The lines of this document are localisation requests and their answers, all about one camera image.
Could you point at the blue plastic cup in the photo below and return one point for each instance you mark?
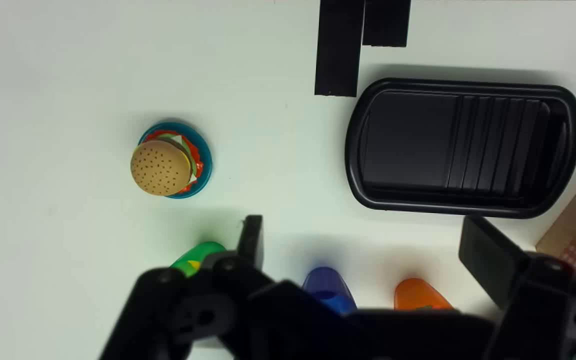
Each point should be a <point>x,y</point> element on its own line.
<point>328,282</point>

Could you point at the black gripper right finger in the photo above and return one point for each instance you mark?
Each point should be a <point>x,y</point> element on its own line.
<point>554,313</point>

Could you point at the green plastic cup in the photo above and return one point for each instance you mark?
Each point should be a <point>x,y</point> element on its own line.
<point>199,256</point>

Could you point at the black oven tray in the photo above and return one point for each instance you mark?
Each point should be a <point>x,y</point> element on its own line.
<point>409,146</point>

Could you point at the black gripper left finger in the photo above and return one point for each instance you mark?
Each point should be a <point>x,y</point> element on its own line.
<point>168,313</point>

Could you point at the short black tape strip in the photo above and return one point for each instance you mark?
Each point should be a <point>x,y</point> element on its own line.
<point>386,23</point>

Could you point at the orange plastic cup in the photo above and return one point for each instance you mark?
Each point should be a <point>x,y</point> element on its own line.
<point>418,293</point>

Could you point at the toy burger on blue plate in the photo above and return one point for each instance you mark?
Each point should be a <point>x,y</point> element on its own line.
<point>204,150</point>

